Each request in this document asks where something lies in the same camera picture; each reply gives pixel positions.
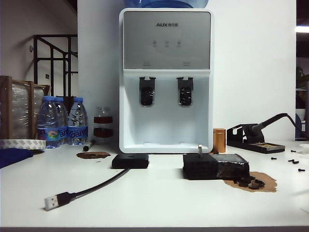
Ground blue cloth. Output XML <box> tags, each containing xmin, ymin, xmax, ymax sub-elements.
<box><xmin>0</xmin><ymin>148</ymin><xmax>34</xmax><ymax>169</ymax></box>

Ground black soldering iron stand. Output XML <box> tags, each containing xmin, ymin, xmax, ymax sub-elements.
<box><xmin>226</xmin><ymin>124</ymin><xmax>286</xmax><ymax>154</ymax></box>

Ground white AUX water dispenser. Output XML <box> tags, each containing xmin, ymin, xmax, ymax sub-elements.
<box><xmin>118</xmin><ymin>7</ymin><xmax>214</xmax><ymax>154</ymax></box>

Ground large torn brown cardboard scrap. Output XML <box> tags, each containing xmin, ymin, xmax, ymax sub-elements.
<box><xmin>223</xmin><ymin>171</ymin><xmax>278</xmax><ymax>193</ymax></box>

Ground black USB hub box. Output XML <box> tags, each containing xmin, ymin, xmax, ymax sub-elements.
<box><xmin>112</xmin><ymin>153</ymin><xmax>150</xmax><ymax>170</ymax></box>

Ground blue water jug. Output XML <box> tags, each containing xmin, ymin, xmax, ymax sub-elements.
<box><xmin>124</xmin><ymin>0</ymin><xmax>210</xmax><ymax>9</ymax></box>

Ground black sponge block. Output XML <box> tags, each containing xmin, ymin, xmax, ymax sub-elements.
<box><xmin>183</xmin><ymin>153</ymin><xmax>250</xmax><ymax>181</ymax></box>

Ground copper-coloured metal cylinder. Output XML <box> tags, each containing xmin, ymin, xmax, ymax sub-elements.
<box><xmin>212</xmin><ymin>128</ymin><xmax>226</xmax><ymax>153</ymax></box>

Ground black dispenser tap paddle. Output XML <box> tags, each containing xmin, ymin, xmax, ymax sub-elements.
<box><xmin>139</xmin><ymin>76</ymin><xmax>156</xmax><ymax>107</ymax></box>
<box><xmin>176</xmin><ymin>76</ymin><xmax>194</xmax><ymax>107</ymax></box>

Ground black soldering iron with cord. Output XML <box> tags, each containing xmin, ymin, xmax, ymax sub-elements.
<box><xmin>248</xmin><ymin>112</ymin><xmax>309</xmax><ymax>139</ymax></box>

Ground glass jar, red bands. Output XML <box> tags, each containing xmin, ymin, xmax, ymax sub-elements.
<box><xmin>93</xmin><ymin>106</ymin><xmax>113</xmax><ymax>145</ymax></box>

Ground black marker pen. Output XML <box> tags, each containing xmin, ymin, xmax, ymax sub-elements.
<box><xmin>83</xmin><ymin>139</ymin><xmax>95</xmax><ymax>152</ymax></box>

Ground water bottle, rainbow label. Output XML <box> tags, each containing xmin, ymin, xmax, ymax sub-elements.
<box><xmin>37</xmin><ymin>95</ymin><xmax>61</xmax><ymax>149</ymax></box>

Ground round brown cardboard scrap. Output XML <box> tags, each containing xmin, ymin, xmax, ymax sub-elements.
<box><xmin>76</xmin><ymin>151</ymin><xmax>111</xmax><ymax>160</ymax></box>

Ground water bottle, Ganten label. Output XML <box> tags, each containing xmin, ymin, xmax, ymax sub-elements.
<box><xmin>67</xmin><ymin>97</ymin><xmax>88</xmax><ymax>145</ymax></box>

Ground black sponge scrap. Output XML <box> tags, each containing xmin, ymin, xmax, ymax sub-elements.
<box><xmin>248</xmin><ymin>179</ymin><xmax>266</xmax><ymax>189</ymax></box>

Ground clear water bottle, blue cap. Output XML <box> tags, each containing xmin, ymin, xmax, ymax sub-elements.
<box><xmin>55</xmin><ymin>97</ymin><xmax>70</xmax><ymax>145</ymax></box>

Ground white double-sided tape roll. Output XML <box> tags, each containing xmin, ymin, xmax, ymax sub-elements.
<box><xmin>0</xmin><ymin>138</ymin><xmax>46</xmax><ymax>151</ymax></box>

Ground wooden frame with plastic wrap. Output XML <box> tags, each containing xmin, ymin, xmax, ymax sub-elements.
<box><xmin>0</xmin><ymin>75</ymin><xmax>51</xmax><ymax>140</ymax></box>

